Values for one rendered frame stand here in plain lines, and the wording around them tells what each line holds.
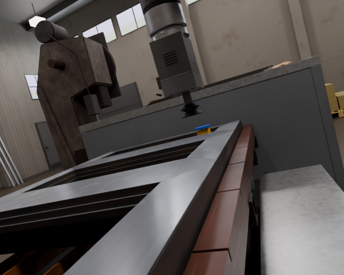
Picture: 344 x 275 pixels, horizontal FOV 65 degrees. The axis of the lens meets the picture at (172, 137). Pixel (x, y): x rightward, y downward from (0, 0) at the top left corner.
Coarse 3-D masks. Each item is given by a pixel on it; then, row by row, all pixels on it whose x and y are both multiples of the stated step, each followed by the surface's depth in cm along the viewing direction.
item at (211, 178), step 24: (240, 120) 126; (192, 144) 92; (96, 168) 106; (120, 168) 101; (216, 168) 53; (24, 192) 86; (120, 192) 52; (144, 192) 50; (216, 192) 48; (0, 216) 63; (24, 216) 60; (48, 216) 58; (72, 216) 55; (96, 216) 53; (192, 216) 33; (192, 240) 31; (168, 264) 24
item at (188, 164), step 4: (184, 160) 63; (188, 160) 62; (192, 160) 60; (196, 160) 59; (200, 160) 58; (204, 160) 57; (180, 164) 60; (184, 164) 59; (188, 164) 57; (192, 164) 56; (196, 164) 55; (200, 164) 54; (176, 168) 57; (180, 168) 56; (184, 168) 55; (188, 168) 54; (192, 168) 53; (172, 172) 54; (176, 172) 53; (180, 172) 52; (184, 172) 51; (168, 176) 52; (172, 176) 51; (164, 180) 49
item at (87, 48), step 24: (48, 24) 462; (48, 48) 462; (72, 48) 453; (96, 48) 486; (48, 72) 468; (72, 72) 460; (96, 72) 465; (48, 96) 475; (72, 96) 466; (96, 96) 455; (48, 120) 482; (72, 120) 472; (96, 120) 532; (72, 144) 479
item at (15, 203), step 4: (44, 188) 81; (48, 188) 79; (36, 192) 78; (40, 192) 76; (44, 192) 74; (24, 196) 76; (28, 196) 74; (32, 196) 72; (16, 200) 73; (20, 200) 71; (24, 200) 70; (8, 204) 70; (12, 204) 69; (16, 204) 67; (0, 208) 67; (4, 208) 66; (8, 208) 64
